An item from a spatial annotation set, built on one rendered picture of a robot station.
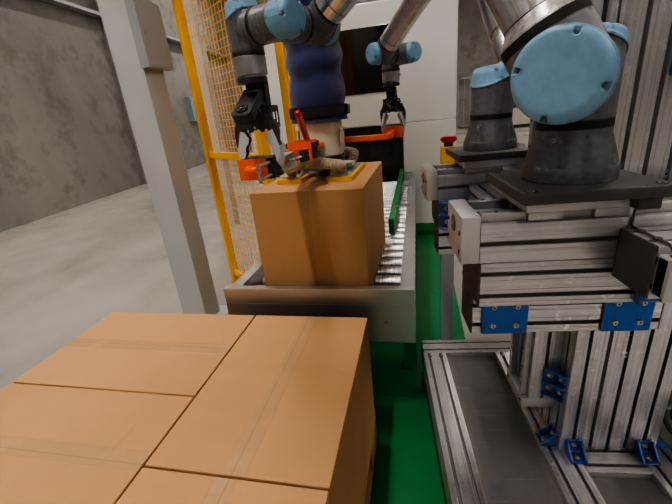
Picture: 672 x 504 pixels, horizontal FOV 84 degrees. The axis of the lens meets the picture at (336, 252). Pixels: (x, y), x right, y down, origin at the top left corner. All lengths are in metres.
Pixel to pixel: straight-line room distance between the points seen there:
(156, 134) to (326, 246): 1.26
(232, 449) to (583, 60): 0.89
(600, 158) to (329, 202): 0.78
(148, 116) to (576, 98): 1.99
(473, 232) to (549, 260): 0.15
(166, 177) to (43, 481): 1.57
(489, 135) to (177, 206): 1.67
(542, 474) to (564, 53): 1.06
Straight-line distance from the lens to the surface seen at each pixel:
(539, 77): 0.59
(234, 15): 0.97
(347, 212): 1.24
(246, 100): 0.91
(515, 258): 0.74
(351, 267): 1.31
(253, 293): 1.40
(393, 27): 1.51
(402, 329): 1.34
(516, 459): 1.32
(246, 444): 0.91
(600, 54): 0.58
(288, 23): 0.87
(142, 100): 2.26
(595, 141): 0.74
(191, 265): 2.36
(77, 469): 1.05
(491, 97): 1.19
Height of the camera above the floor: 1.19
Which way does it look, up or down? 21 degrees down
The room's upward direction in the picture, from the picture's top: 6 degrees counter-clockwise
